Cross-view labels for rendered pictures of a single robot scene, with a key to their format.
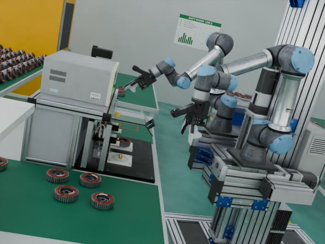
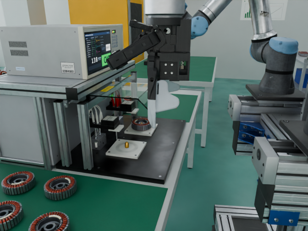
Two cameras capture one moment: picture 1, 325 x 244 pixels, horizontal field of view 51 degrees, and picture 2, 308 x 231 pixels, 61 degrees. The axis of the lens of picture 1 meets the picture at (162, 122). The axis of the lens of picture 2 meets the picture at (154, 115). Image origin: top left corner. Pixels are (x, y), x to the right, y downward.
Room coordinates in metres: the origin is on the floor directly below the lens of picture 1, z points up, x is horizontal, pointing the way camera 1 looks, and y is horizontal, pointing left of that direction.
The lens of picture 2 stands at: (1.02, -0.31, 1.35)
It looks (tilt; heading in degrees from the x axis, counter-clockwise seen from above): 21 degrees down; 22
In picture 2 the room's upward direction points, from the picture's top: straight up
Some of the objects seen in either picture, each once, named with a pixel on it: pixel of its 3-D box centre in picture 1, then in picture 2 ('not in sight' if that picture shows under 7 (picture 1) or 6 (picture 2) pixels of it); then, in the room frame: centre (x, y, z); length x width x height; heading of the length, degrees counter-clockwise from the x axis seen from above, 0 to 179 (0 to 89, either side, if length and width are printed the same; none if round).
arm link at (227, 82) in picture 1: (222, 81); not in sight; (1.57, -0.22, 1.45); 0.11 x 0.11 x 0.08; 24
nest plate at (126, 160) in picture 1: (120, 159); (127, 148); (1.99, 0.21, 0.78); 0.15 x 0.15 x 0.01; 8
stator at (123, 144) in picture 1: (122, 141); (141, 124); (2.23, 0.24, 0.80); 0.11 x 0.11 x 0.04
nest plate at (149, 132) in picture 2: (121, 144); (141, 128); (2.23, 0.24, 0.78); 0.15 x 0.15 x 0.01; 8
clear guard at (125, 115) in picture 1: (126, 120); (123, 95); (1.98, 0.21, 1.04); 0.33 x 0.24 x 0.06; 98
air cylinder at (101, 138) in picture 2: (97, 151); (98, 140); (1.97, 0.35, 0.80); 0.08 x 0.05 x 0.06; 8
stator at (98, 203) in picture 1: (102, 200); (50, 228); (1.46, 0.19, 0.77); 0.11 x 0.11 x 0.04
